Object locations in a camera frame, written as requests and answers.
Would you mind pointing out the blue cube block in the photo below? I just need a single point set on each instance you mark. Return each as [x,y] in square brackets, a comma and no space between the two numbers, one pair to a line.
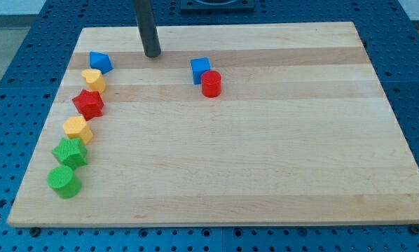
[199,66]

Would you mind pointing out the blue triangle block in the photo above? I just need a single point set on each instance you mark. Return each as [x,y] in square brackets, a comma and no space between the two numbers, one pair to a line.
[100,61]

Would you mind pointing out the red cylinder block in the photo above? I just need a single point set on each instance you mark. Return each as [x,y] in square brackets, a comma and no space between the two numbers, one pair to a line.
[211,83]

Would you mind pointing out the wooden board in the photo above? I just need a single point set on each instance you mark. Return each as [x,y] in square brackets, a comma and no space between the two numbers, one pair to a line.
[301,134]

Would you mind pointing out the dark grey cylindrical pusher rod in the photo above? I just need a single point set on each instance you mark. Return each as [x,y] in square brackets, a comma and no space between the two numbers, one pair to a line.
[147,27]

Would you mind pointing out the red star block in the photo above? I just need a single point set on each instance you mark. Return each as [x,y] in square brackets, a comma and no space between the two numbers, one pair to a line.
[89,104]

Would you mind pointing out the yellow heart block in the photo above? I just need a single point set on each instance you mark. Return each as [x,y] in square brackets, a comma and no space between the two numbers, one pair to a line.
[94,80]

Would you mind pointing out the yellow hexagon block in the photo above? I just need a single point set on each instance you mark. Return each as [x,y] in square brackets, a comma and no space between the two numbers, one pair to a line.
[77,127]

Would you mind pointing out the green star block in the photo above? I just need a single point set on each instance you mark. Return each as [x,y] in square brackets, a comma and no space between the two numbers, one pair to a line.
[71,153]

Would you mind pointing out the green cylinder block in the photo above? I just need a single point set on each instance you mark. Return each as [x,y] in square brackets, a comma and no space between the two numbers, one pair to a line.
[63,181]

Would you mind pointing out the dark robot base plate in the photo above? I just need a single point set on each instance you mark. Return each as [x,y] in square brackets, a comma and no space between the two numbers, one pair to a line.
[216,5]

